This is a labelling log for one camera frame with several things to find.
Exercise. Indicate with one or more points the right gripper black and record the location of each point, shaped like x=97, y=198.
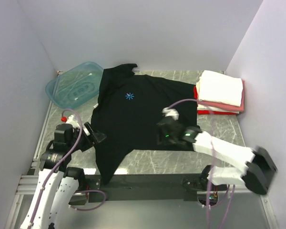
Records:
x=160, y=138

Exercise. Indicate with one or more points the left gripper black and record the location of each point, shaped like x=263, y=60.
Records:
x=98, y=136

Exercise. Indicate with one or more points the black t shirt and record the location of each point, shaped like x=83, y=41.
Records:
x=129, y=109

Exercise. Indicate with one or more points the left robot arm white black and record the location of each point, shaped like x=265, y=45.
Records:
x=57, y=182

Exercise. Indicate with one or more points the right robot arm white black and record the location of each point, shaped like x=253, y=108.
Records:
x=252, y=168

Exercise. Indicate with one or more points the red folded t shirt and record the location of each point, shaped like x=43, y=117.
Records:
x=204, y=112

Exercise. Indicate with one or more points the teal plastic basket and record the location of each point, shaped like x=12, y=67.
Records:
x=76, y=86

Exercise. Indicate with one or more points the white folded t shirt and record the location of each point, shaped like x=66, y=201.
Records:
x=220, y=88

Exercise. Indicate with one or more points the black base bar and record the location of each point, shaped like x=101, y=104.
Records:
x=150, y=187

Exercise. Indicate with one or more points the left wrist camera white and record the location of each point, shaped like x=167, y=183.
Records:
x=72, y=119

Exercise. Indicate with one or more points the aluminium rail left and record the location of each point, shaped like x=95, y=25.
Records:
x=28, y=182

